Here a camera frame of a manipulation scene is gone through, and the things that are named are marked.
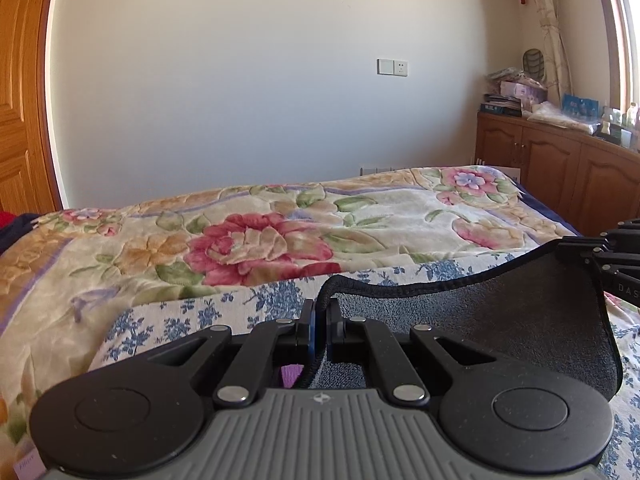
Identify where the pink cardboard box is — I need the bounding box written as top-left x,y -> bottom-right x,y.
499,80 -> 549,105

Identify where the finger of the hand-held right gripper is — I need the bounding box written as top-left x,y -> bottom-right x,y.
581,247 -> 640,281
556,217 -> 640,262

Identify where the dark blue cloth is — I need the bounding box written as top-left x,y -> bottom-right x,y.
0,213 -> 42,257

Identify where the clear plastic bag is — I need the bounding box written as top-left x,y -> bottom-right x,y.
526,102 -> 602,134

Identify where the purple cloth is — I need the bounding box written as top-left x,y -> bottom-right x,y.
280,363 -> 304,390

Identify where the cream patterned curtain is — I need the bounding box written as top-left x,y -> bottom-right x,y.
531,0 -> 574,107

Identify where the blue printed box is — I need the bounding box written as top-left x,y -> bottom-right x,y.
562,93 -> 600,117

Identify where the woven hand fan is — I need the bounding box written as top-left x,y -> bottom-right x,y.
522,48 -> 545,81

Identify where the floral plush blanket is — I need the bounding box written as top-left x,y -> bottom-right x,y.
0,165 -> 583,463

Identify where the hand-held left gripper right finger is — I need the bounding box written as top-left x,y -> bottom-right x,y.
325,306 -> 496,404

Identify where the dark grey towel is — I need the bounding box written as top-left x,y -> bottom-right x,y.
299,236 -> 624,403

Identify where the blue floral bed sheet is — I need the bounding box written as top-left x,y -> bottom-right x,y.
86,256 -> 640,480

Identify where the wooden window frame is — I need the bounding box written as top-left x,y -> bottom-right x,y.
602,0 -> 640,117

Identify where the dark blue bed cover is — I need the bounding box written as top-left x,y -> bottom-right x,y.
514,181 -> 582,237

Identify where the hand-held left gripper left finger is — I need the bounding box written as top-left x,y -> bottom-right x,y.
145,301 -> 318,407

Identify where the wooden door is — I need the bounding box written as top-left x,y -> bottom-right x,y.
0,0 -> 64,217

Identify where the wooden cabinet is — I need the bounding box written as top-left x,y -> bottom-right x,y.
473,111 -> 640,239

